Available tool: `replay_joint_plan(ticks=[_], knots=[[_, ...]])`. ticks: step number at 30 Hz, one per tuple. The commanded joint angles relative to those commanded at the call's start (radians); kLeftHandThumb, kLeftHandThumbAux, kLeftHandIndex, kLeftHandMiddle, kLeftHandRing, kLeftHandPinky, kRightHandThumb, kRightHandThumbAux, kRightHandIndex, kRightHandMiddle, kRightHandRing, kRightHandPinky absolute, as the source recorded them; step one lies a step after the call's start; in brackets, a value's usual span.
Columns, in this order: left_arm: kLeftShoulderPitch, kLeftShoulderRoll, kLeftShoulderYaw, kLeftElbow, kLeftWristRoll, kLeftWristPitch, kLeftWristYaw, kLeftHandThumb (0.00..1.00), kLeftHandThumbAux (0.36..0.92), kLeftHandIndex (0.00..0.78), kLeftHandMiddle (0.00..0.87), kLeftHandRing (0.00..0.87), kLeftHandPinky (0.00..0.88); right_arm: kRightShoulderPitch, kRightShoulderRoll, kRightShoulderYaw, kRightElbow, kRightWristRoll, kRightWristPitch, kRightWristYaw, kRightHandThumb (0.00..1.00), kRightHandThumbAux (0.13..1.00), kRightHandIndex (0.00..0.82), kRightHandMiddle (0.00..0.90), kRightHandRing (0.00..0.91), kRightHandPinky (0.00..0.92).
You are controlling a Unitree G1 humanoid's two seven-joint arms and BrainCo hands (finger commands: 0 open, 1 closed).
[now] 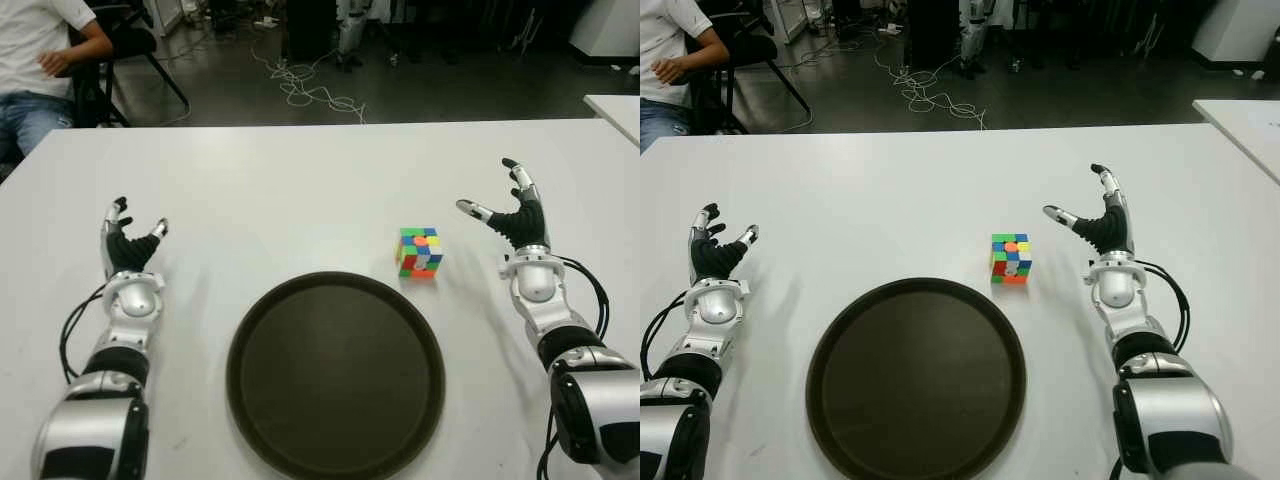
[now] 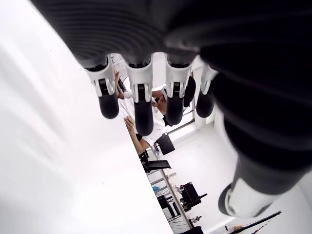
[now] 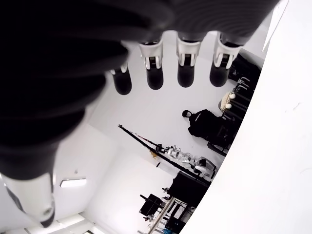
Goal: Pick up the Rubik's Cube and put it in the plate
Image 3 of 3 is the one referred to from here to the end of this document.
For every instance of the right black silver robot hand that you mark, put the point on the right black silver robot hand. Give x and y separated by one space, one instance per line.
48 73

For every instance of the rectangular ceiling light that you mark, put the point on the rectangular ceiling light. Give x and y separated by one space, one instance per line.
73 183

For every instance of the long black pole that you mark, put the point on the long black pole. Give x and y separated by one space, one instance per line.
146 145

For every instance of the beige plush item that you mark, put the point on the beige plush item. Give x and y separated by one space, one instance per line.
225 101

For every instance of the silver humanoid robot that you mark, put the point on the silver humanoid robot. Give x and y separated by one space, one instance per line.
202 167

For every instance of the black cabinet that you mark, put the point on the black cabinet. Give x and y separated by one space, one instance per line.
189 189

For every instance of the metal frame rack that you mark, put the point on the metal frame rack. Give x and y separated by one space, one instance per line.
168 214

